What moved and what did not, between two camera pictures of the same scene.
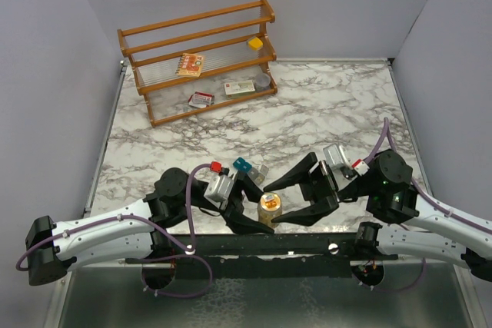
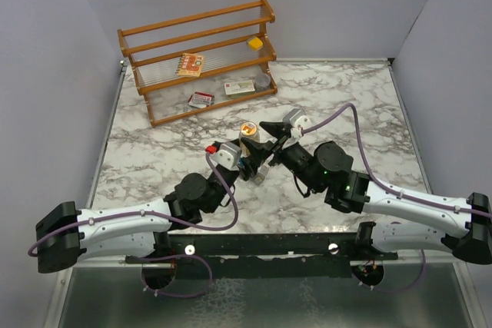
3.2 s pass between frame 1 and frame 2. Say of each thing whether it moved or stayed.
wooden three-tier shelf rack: stayed
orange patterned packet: stayed
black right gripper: moved
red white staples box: stayed
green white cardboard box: stayed
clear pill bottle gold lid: moved
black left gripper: moved
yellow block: stayed
